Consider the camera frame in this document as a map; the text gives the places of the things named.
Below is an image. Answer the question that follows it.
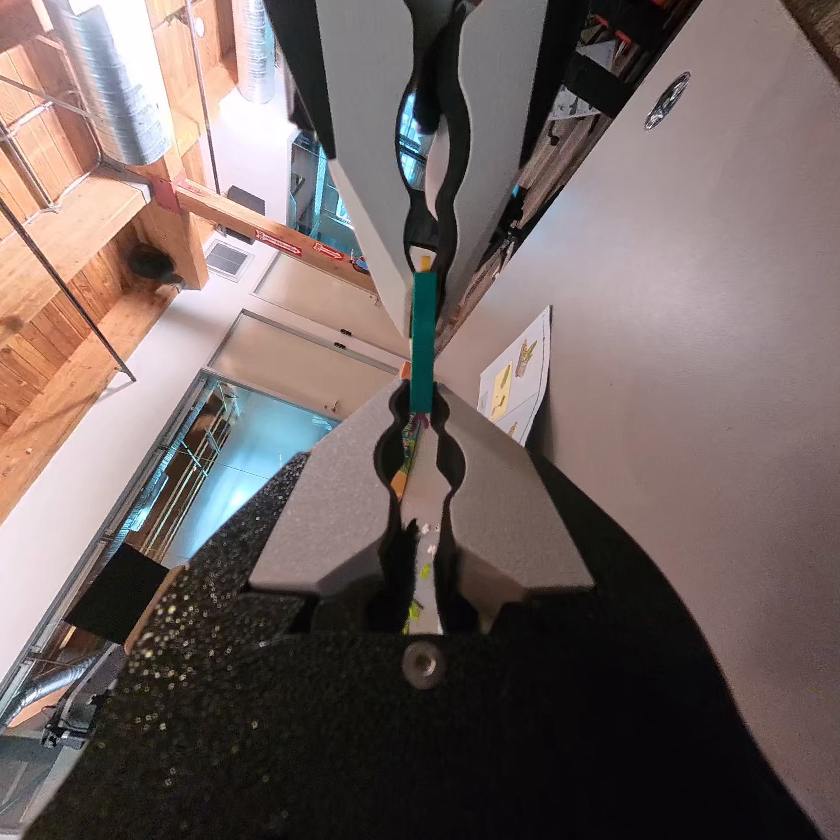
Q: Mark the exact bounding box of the small multicolour lego assembly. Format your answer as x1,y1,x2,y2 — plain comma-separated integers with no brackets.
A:
409,256,438,416

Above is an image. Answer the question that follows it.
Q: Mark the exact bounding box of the narrow silver air duct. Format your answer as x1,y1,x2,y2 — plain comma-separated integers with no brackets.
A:
235,0,277,106

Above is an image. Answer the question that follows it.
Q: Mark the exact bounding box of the lego instruction booklet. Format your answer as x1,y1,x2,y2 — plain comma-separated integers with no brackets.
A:
478,305,553,448

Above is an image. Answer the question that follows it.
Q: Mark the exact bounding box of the frosted glass door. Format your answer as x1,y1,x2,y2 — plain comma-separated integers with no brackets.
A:
209,310,404,422

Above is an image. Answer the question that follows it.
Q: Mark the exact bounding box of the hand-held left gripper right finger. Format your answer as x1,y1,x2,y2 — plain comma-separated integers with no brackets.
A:
428,386,595,632

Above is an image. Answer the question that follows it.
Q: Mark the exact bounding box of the wooden ceiling beam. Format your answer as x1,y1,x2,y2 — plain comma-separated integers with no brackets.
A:
176,182,376,293

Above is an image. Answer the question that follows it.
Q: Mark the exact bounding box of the flexible silver duct hose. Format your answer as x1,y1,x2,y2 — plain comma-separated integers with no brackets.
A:
0,646,127,726

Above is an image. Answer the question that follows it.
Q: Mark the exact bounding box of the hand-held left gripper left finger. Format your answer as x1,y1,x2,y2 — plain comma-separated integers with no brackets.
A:
249,379,416,616

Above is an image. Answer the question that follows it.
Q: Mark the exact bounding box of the round table cable grommet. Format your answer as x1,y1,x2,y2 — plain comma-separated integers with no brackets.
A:
644,71,692,131

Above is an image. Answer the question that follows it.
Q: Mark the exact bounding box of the white wall vent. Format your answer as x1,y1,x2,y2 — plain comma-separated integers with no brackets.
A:
205,239,255,284

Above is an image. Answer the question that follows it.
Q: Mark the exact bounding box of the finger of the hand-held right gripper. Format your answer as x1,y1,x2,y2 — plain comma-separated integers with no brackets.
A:
420,0,550,324
315,0,435,340

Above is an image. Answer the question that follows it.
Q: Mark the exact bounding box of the large silver air duct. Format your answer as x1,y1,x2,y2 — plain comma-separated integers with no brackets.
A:
45,0,173,168

